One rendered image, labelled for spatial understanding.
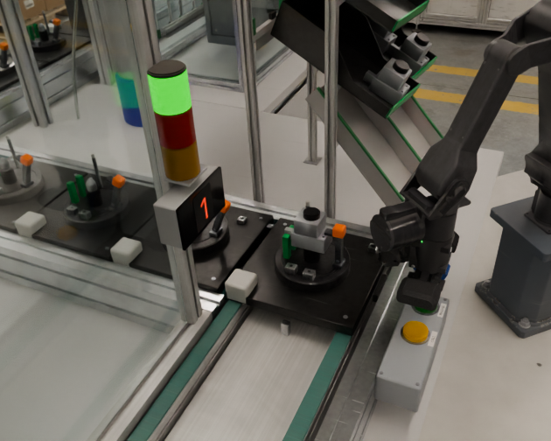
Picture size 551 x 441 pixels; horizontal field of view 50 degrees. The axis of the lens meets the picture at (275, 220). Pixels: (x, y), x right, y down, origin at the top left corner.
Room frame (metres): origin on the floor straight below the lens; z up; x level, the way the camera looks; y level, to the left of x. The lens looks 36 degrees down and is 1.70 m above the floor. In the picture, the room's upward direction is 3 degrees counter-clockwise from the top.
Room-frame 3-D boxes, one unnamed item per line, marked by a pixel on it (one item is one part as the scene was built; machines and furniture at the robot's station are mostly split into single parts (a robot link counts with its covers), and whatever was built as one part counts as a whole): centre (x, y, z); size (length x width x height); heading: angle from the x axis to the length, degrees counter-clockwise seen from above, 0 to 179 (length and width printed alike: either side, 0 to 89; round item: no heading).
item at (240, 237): (0.96, 0.17, 1.01); 0.24 x 0.24 x 0.13; 63
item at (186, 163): (0.72, 0.13, 1.28); 0.05 x 0.05 x 0.05
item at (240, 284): (0.80, 0.07, 0.97); 0.05 x 0.05 x 0.04; 63
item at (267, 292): (0.84, -0.06, 0.96); 0.24 x 0.24 x 0.02; 63
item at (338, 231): (0.82, -0.10, 1.04); 0.04 x 0.02 x 0.08; 63
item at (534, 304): (0.82, -0.48, 0.96); 0.15 x 0.15 x 0.20; 19
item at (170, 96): (0.72, 0.13, 1.38); 0.05 x 0.05 x 0.05
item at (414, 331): (0.67, -0.22, 0.96); 0.04 x 0.04 x 0.02
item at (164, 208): (0.72, 0.13, 1.29); 0.12 x 0.05 x 0.25; 153
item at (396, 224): (0.71, -0.21, 1.18); 0.12 x 0.08 x 0.11; 111
